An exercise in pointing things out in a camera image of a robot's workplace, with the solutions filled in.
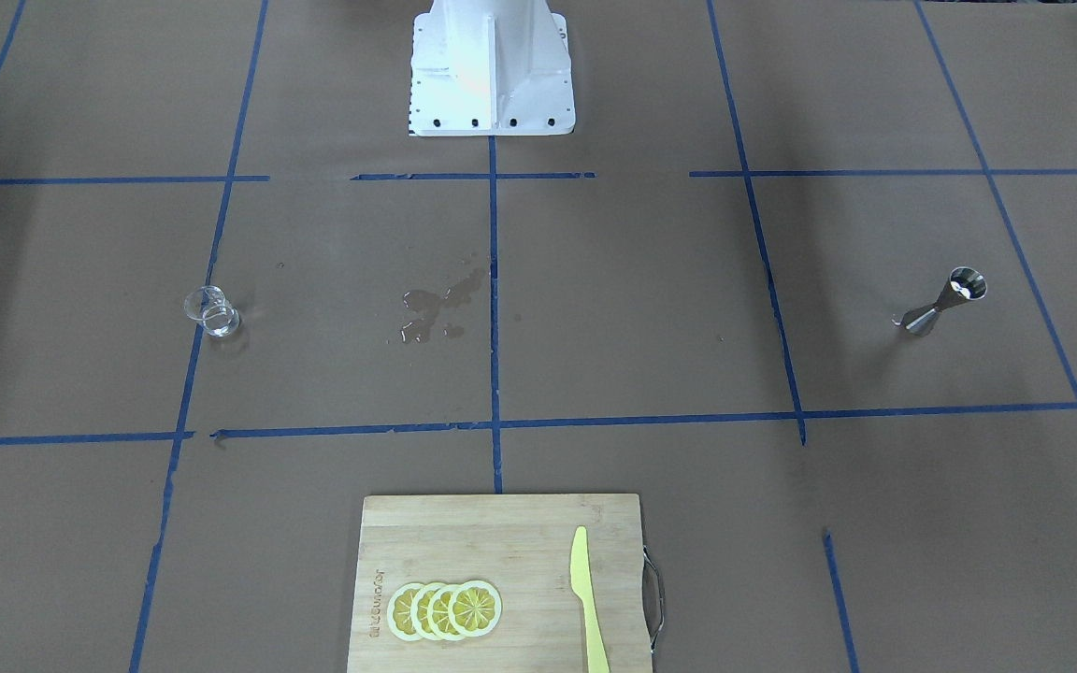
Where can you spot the clear glass cup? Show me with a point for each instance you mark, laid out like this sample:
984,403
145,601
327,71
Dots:
208,307

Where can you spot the steel jigger measuring cup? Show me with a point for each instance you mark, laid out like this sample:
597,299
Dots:
963,285

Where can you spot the bamboo cutting board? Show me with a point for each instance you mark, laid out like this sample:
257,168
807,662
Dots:
520,543

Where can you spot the yellow plastic knife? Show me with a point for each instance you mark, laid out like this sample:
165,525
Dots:
581,576

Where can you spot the lemon slice nearest knife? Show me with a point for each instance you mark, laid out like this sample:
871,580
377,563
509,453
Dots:
475,608

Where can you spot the lemon slice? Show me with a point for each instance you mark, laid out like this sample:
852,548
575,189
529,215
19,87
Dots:
419,611
439,618
401,620

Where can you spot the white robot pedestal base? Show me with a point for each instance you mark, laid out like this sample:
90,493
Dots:
491,68

